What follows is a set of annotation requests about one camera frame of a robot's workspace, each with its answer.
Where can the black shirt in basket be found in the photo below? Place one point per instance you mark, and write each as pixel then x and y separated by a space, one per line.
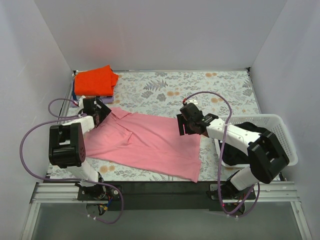
pixel 242 142

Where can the pink polo shirt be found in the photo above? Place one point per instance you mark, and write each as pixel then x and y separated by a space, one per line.
pixel 146 142

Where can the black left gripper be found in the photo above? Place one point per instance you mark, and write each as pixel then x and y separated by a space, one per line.
pixel 100 115

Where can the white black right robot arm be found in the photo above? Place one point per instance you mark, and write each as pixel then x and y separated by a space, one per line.
pixel 263 172

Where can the aluminium front frame rail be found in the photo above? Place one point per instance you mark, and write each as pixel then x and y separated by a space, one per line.
pixel 59 211

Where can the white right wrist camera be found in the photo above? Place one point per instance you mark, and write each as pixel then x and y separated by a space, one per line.
pixel 189 101

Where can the folded lavender shirt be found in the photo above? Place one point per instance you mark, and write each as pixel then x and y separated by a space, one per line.
pixel 105 100

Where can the folded orange shirt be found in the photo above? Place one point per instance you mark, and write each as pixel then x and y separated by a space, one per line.
pixel 96 82

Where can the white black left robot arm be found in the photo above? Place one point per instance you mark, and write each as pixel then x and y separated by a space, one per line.
pixel 66 148

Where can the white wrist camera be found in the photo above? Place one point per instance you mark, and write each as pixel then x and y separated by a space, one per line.
pixel 79 103
pixel 189 101

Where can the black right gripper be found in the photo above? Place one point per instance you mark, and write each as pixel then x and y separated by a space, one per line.
pixel 185 125

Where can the white plastic laundry basket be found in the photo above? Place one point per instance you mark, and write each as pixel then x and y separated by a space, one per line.
pixel 271 122

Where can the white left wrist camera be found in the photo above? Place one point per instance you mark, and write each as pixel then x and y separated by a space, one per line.
pixel 79 103

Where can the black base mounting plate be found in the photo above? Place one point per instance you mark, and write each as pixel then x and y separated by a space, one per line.
pixel 168 195

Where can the floral patterned table mat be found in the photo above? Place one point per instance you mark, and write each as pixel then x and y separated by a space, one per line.
pixel 161 94

